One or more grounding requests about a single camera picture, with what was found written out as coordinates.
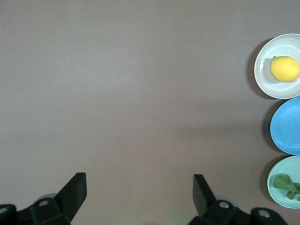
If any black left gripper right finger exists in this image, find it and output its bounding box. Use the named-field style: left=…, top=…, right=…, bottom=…
left=188, top=174, right=288, bottom=225

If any off-white round plate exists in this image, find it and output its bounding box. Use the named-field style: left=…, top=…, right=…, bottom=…
left=254, top=33, right=300, bottom=99

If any blue round plate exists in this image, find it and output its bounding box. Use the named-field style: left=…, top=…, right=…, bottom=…
left=270, top=97, right=300, bottom=156

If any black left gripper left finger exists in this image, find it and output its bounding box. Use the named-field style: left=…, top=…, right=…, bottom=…
left=0, top=172, right=87, bottom=225

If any green lettuce leaf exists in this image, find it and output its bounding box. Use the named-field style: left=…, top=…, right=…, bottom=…
left=269, top=173, right=300, bottom=201

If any mint green round plate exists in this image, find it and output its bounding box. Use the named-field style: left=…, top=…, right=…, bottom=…
left=267, top=155, right=300, bottom=209

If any yellow lemon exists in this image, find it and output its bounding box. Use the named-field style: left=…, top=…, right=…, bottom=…
left=271, top=55, right=300, bottom=83

